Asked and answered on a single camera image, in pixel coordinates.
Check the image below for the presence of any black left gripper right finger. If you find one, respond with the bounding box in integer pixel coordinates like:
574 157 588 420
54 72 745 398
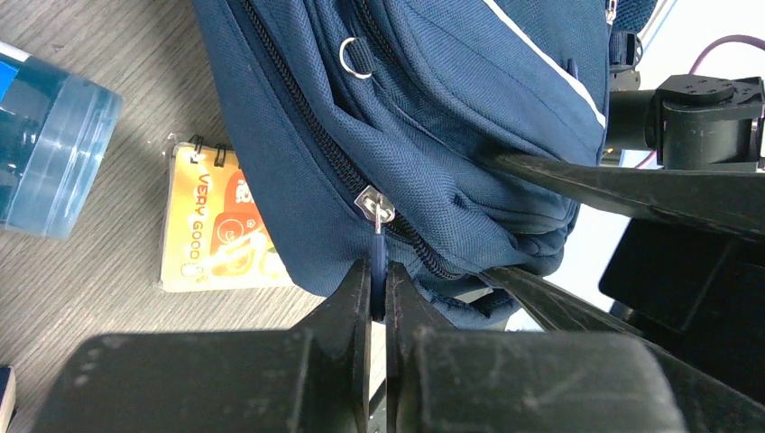
385 263 687 432

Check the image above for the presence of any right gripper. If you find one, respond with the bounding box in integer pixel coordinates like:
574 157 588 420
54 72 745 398
480 151 764 401

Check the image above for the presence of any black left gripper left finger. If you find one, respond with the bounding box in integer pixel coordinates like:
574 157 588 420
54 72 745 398
33 260 371 432

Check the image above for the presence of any blue zipper pull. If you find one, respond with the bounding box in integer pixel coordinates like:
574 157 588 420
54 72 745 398
355 185 396 322

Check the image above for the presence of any navy blue student backpack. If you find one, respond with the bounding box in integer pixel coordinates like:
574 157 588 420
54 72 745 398
194 1 656 329

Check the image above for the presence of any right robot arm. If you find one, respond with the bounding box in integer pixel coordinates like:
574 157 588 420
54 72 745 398
374 75 764 432

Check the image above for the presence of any Three Days to See book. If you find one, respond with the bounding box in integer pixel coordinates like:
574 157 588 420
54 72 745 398
0 365 17 433

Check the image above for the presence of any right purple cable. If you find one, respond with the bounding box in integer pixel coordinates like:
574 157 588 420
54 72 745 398
633 34 765 171

